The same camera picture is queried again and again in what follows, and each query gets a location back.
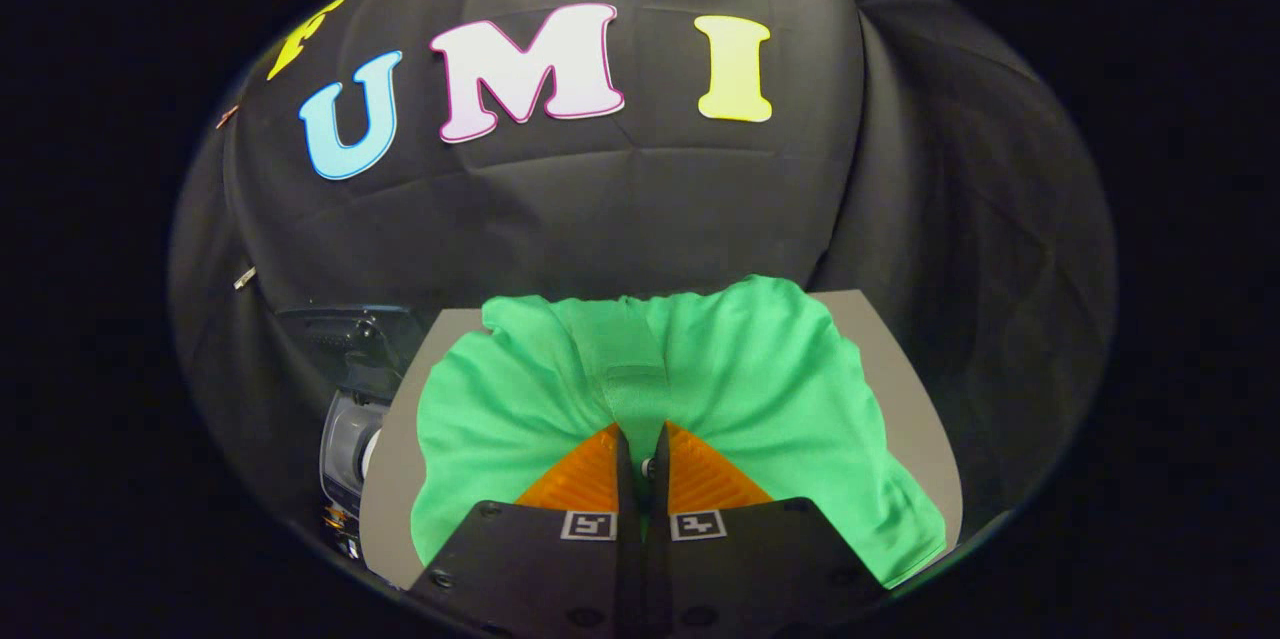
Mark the black backdrop cloth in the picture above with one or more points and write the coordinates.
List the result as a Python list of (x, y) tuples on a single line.
[(600, 209)]

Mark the dark washing machine lid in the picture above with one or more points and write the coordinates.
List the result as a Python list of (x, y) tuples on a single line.
[(340, 334)]

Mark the green polo shirt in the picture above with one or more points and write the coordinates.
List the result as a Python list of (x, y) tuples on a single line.
[(760, 389)]

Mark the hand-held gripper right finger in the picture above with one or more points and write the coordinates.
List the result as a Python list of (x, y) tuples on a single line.
[(740, 579)]

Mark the grey appliance cabinet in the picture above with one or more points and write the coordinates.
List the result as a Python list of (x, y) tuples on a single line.
[(900, 359)]

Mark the silver clip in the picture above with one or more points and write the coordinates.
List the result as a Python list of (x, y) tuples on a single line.
[(244, 277)]

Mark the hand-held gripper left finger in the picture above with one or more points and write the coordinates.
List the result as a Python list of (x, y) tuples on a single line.
[(560, 579)]

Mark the copper clip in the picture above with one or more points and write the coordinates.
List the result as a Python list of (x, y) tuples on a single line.
[(228, 116)]

